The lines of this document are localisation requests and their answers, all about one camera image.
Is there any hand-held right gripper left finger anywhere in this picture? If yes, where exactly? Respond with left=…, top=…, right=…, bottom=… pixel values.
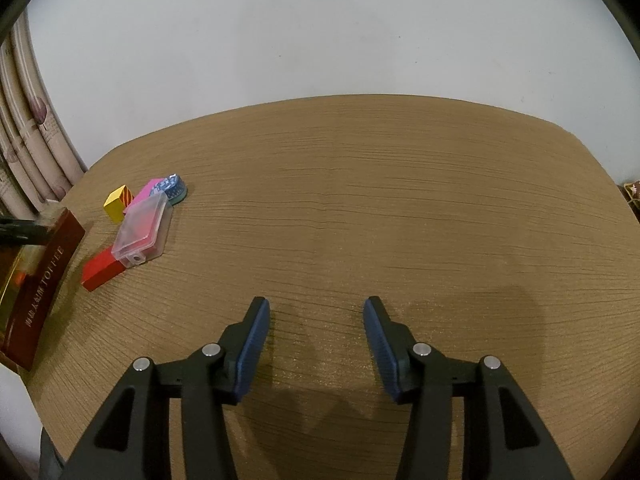
left=62, top=296, right=271, bottom=480

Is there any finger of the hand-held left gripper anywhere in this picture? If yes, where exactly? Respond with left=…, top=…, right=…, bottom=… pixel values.
left=0, top=217, right=55, bottom=248

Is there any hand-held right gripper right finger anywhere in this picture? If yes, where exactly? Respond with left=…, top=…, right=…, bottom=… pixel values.
left=363, top=296, right=576, bottom=480

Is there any dark red gift box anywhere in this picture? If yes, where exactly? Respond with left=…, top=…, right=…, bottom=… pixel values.
left=0, top=209, right=86, bottom=372

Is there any red rectangular block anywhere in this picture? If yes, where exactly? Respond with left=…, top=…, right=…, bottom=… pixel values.
left=81, top=247, right=126, bottom=293

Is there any yellow striped block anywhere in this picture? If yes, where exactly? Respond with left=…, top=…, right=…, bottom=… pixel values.
left=103, top=185, right=135, bottom=225

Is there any clear plastic case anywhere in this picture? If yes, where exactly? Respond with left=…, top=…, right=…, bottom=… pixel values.
left=111, top=196, right=174, bottom=268

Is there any pink rectangular block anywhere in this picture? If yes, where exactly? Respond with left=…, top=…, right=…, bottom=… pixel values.
left=123, top=178, right=163, bottom=216

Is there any round blue teal tin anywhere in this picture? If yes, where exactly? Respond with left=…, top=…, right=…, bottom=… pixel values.
left=149, top=173, right=189, bottom=207

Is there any floral beige curtain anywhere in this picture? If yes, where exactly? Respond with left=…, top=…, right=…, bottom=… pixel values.
left=0, top=12, right=86, bottom=216

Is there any patterned brown object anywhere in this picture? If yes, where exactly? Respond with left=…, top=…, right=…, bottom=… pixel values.
left=620, top=178, right=640, bottom=221

